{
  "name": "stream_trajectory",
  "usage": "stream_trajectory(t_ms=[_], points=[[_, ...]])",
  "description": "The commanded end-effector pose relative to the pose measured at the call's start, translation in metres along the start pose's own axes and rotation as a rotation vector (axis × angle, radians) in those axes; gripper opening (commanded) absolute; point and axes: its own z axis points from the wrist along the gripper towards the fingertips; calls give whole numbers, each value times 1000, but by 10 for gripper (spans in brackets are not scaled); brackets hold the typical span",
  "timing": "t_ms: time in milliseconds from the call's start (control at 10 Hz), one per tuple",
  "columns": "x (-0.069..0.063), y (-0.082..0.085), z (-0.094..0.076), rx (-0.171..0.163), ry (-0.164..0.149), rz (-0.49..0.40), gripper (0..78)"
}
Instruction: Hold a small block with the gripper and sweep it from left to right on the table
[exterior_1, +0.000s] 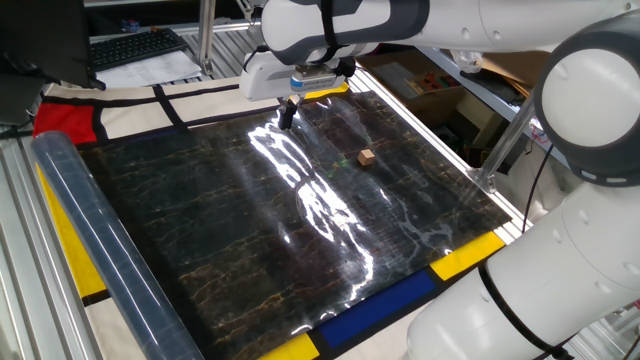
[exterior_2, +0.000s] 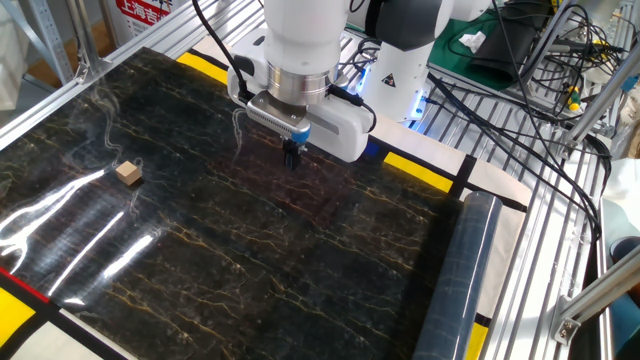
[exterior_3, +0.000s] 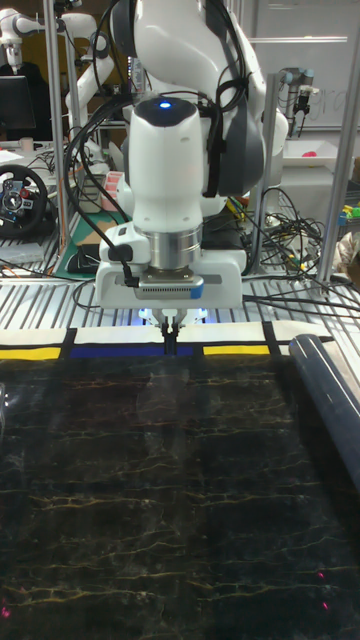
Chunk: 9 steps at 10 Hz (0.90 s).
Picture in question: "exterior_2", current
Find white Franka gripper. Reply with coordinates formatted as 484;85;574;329
227;27;376;171

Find small wooden cube block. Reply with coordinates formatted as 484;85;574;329
115;160;143;187

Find black marble pattern mat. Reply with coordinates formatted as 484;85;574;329
0;47;504;360

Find Mondrian pattern tablecloth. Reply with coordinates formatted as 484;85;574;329
0;37;534;360

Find green cutting mat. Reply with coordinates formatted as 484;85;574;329
427;9;551;91

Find red white sign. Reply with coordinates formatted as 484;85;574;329
107;0;174;39

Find crumpled white paper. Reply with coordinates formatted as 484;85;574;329
458;30;487;54

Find black fabric pouch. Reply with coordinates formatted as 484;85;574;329
469;2;551;84

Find grey perforated shelf upright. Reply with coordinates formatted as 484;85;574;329
14;0;76;84

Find yellow green screwdriver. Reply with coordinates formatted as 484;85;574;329
564;84;582;112

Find white plastic sheet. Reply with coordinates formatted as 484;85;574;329
599;158;640;251

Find teal round bin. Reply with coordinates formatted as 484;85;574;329
608;235;640;354

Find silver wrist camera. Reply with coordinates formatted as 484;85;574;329
245;90;312;145

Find black camera cable plug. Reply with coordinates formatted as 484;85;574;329
327;84;377;134

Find coiled black cable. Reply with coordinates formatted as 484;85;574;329
342;37;382;76

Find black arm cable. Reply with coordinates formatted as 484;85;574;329
191;0;256;104

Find aluminium frame post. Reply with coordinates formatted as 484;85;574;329
519;0;576;84
549;254;640;346
562;47;640;157

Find black base cable bundle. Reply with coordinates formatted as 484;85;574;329
424;72;614;241

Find tangled black cables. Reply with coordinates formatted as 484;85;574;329
544;0;626;121

